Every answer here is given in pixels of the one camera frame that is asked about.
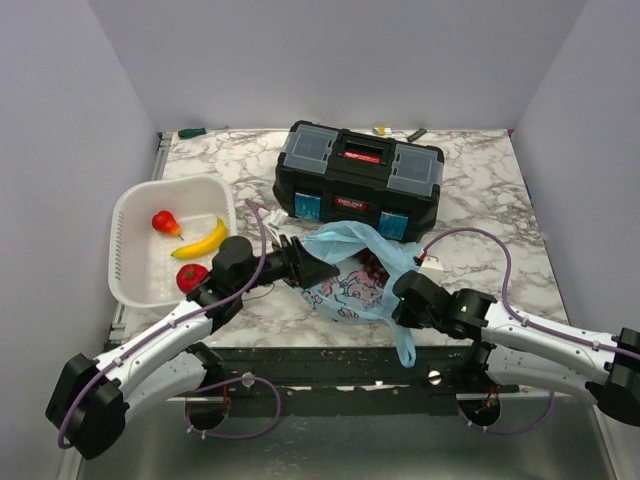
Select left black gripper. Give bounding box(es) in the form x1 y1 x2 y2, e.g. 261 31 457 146
234 233 339 293

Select dark red fake grapes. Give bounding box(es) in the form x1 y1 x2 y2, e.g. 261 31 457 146
354 249 389 286

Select yellow fake banana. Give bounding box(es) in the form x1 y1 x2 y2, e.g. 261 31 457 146
171 218 228 260

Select red fake fruit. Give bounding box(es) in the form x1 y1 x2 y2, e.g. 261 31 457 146
175 264 208 294

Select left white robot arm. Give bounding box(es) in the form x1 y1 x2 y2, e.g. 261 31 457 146
45 236 339 459

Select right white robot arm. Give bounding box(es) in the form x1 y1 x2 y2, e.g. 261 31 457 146
393 271 639 426

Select red fake pear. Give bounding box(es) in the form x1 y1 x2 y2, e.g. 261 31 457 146
151 210 183 239

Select black plastic toolbox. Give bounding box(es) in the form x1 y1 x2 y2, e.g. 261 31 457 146
273 121 445 243

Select yellow white small connector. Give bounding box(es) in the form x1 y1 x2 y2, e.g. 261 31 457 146
373 126 393 136

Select white plastic basket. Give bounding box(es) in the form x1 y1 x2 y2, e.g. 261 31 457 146
108 174 237 308

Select small black clip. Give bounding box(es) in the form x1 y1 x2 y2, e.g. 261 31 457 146
406 128 427 143

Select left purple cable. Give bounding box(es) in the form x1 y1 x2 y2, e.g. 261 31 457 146
57 198 282 450

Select purple cable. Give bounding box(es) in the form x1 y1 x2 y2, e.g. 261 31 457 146
417 227 640 435
57 198 282 450

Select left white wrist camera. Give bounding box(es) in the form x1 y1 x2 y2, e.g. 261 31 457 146
263 209 288 247

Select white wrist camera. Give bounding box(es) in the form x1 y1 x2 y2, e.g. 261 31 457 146
419 255 444 274
263 209 288 247

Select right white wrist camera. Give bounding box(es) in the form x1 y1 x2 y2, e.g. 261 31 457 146
419 255 444 274

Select green handled screwdriver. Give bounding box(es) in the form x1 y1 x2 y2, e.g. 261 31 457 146
177 125 229 139

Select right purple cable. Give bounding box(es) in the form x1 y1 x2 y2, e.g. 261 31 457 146
417 227 640 435

